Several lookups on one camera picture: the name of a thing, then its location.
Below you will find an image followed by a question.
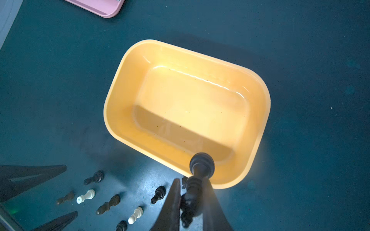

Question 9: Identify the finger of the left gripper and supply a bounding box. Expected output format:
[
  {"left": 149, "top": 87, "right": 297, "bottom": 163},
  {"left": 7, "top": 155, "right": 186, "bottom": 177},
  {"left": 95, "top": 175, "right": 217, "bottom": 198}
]
[
  {"left": 32, "top": 211, "right": 78, "bottom": 231},
  {"left": 1, "top": 165, "right": 67, "bottom": 202}
]

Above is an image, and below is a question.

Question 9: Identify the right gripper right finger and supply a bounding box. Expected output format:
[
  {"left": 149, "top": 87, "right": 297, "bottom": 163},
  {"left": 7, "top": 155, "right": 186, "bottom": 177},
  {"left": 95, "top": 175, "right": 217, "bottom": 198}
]
[{"left": 202, "top": 178, "right": 233, "bottom": 231}]

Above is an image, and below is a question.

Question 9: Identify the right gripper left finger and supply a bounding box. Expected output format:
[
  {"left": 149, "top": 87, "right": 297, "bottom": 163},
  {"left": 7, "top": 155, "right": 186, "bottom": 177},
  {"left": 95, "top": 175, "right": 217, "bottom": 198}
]
[{"left": 150, "top": 178, "right": 181, "bottom": 231}]

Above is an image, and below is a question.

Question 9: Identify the black pawn chess piece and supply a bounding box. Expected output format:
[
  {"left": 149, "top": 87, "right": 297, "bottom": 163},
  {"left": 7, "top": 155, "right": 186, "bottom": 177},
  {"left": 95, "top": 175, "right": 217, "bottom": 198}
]
[{"left": 150, "top": 186, "right": 166, "bottom": 205}]

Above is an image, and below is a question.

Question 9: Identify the black king chess piece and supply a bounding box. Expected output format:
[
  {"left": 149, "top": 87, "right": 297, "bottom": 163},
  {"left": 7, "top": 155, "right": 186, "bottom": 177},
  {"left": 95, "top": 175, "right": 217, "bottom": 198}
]
[{"left": 180, "top": 153, "right": 215, "bottom": 228}]

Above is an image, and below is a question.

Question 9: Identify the brown bishop chess piece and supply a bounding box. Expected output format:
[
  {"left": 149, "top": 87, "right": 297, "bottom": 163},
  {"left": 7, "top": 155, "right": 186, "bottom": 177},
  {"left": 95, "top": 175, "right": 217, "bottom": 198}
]
[{"left": 95, "top": 194, "right": 120, "bottom": 215}]

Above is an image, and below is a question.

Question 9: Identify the white rook chess piece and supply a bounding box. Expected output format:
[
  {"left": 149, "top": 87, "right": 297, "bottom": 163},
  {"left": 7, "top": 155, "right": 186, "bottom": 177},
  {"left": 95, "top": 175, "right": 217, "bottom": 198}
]
[{"left": 76, "top": 189, "right": 95, "bottom": 204}]

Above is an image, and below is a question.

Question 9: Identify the black bishop chess piece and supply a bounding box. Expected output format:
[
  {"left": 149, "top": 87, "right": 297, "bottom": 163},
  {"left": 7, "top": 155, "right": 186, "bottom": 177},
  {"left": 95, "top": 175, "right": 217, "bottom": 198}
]
[{"left": 84, "top": 170, "right": 105, "bottom": 185}]

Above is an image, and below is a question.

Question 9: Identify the yellow plastic storage box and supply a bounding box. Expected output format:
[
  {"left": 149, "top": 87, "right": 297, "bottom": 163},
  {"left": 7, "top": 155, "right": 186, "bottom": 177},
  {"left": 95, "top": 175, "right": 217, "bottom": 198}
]
[{"left": 103, "top": 39, "right": 271, "bottom": 189}]

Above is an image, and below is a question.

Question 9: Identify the brown pawn left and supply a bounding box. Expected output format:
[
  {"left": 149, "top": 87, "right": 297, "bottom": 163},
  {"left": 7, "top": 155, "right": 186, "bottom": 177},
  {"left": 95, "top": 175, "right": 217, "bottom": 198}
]
[{"left": 56, "top": 191, "right": 75, "bottom": 205}]

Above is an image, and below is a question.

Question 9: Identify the white pawn upper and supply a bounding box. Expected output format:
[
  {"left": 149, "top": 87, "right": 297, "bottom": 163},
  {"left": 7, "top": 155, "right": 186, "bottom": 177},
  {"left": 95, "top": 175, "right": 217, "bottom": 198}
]
[{"left": 128, "top": 207, "right": 144, "bottom": 225}]

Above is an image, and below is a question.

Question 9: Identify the black pawn pair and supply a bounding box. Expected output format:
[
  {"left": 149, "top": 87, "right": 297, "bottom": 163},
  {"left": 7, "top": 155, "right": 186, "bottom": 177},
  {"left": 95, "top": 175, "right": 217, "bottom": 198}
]
[{"left": 116, "top": 220, "right": 128, "bottom": 231}]

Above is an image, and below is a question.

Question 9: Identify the pink tray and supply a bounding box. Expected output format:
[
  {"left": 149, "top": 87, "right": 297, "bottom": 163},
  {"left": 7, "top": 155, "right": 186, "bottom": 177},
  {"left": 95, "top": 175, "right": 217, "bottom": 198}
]
[{"left": 66, "top": 0, "right": 125, "bottom": 18}]

